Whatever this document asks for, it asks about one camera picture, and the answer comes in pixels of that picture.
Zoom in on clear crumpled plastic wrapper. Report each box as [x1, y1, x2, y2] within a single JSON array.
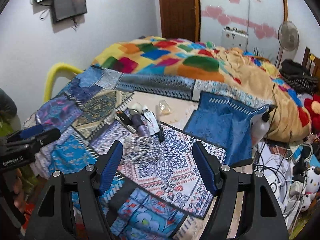
[[158, 100, 172, 115]]

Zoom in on purple cylindrical bottle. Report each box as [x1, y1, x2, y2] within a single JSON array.
[[131, 114, 150, 137]]

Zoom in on black pen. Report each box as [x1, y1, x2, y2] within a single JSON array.
[[155, 105, 165, 142]]

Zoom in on brown wooden door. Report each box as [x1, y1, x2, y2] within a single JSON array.
[[159, 0, 201, 42]]

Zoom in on silver metal razor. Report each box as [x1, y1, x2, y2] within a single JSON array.
[[115, 111, 136, 134]]

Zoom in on blue patchwork bed sheet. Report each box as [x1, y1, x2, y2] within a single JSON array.
[[23, 65, 276, 240]]

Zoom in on white box with stickers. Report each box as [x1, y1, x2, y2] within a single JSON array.
[[221, 26, 248, 50]]

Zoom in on white standing fan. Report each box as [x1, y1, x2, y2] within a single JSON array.
[[276, 21, 299, 68]]

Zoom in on black striped clothing pile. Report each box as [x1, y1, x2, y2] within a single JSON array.
[[279, 59, 318, 95]]

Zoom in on white paper strip packet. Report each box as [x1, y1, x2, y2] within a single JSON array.
[[142, 106, 160, 136]]

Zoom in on person's left hand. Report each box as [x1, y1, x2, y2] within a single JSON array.
[[12, 168, 25, 213]]

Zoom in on white wardrobe with pink hearts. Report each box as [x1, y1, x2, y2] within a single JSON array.
[[200, 0, 284, 62]]

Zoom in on tangled black cables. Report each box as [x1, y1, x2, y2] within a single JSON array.
[[253, 104, 313, 221]]

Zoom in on brown wooden chair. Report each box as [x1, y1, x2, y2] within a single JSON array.
[[302, 47, 320, 80]]

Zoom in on red plush toy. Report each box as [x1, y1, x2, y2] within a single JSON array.
[[304, 94, 320, 133]]

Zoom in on colourful checkered blanket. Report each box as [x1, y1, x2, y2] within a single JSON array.
[[92, 36, 312, 142]]

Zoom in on black wall-mounted box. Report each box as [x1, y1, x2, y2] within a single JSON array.
[[51, 0, 87, 23]]

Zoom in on white tape roll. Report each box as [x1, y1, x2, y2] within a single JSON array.
[[129, 102, 143, 115]]

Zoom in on white cable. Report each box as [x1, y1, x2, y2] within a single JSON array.
[[122, 135, 161, 163]]

